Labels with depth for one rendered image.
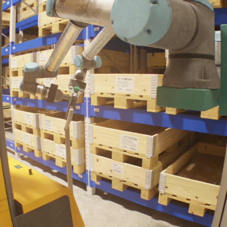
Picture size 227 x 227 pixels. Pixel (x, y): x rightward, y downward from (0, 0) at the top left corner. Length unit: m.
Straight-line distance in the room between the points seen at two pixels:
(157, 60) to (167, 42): 2.81
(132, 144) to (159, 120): 0.36
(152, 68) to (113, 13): 2.85
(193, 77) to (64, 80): 2.23
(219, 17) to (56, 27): 1.94
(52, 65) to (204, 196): 1.62
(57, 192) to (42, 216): 0.16
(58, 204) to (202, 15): 1.15
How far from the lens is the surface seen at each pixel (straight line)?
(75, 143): 2.73
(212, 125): 1.90
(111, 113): 2.35
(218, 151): 3.13
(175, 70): 0.65
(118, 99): 2.20
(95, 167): 2.58
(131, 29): 0.53
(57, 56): 1.37
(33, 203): 1.20
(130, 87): 2.12
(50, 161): 3.38
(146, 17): 0.51
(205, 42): 0.67
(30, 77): 1.48
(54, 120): 2.97
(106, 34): 1.47
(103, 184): 2.70
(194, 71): 0.64
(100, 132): 2.40
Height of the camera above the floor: 1.50
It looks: 9 degrees down
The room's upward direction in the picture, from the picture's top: straight up
